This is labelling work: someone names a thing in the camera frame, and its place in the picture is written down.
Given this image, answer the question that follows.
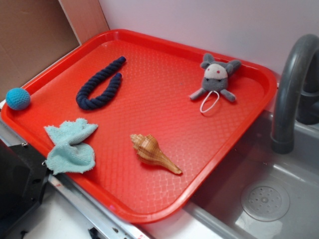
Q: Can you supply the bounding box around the blue knitted ball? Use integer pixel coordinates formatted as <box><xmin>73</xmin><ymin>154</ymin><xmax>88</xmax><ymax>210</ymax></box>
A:
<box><xmin>5</xmin><ymin>88</ymin><xmax>31</xmax><ymax>111</ymax></box>

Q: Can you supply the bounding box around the grey curved faucet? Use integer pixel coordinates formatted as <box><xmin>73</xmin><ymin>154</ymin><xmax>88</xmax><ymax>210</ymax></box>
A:
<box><xmin>271</xmin><ymin>34</ymin><xmax>319</xmax><ymax>154</ymax></box>

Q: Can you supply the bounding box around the dark blue twisted rope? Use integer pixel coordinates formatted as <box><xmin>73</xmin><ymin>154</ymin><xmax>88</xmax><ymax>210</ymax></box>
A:
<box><xmin>76</xmin><ymin>56</ymin><xmax>127</xmax><ymax>111</ymax></box>

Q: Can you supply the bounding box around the grey plastic sink basin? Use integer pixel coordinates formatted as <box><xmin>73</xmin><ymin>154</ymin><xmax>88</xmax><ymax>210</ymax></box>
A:
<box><xmin>185</xmin><ymin>112</ymin><xmax>319</xmax><ymax>239</ymax></box>

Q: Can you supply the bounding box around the red plastic tray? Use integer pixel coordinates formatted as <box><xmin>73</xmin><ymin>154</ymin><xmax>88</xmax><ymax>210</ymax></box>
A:
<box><xmin>1</xmin><ymin>30</ymin><xmax>277</xmax><ymax>224</ymax></box>

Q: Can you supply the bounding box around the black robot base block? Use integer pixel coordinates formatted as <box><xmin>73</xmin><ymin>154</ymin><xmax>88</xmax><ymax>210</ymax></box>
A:
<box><xmin>0</xmin><ymin>142</ymin><xmax>48</xmax><ymax>234</ymax></box>

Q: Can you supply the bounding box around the round sink drain cover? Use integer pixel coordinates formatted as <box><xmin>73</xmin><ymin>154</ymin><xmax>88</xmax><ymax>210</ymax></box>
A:
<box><xmin>241</xmin><ymin>180</ymin><xmax>290</xmax><ymax>222</ymax></box>

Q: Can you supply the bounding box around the brown spiral sea shell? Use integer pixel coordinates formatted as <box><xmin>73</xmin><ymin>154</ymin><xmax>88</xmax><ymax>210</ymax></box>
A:
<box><xmin>130</xmin><ymin>134</ymin><xmax>182</xmax><ymax>175</ymax></box>

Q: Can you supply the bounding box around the light blue wash cloth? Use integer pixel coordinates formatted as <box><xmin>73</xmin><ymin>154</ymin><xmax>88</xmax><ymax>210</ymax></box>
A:
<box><xmin>44</xmin><ymin>118</ymin><xmax>98</xmax><ymax>175</ymax></box>

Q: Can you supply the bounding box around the brown cardboard panel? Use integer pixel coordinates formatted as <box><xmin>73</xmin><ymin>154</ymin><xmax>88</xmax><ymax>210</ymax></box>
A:
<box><xmin>0</xmin><ymin>0</ymin><xmax>109</xmax><ymax>100</ymax></box>

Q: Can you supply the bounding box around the grey plush animal toy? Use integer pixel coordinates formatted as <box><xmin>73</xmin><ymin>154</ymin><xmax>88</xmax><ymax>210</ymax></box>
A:
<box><xmin>189</xmin><ymin>53</ymin><xmax>242</xmax><ymax>114</ymax></box>

